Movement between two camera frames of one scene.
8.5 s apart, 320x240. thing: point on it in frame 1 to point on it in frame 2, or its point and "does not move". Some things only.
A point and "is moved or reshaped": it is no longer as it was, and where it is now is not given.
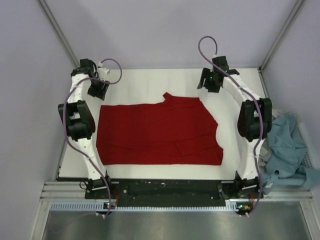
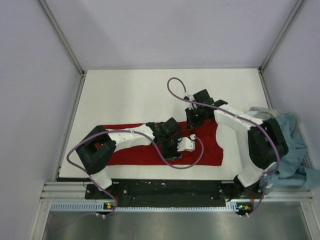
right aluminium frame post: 299,3 does not move
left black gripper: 100,93 to 167,154
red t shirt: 181,131 is moved or reshaped
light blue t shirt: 286,145 does not move
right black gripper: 205,74 to 190,124
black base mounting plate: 173,193 does not move
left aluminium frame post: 59,31 does not move
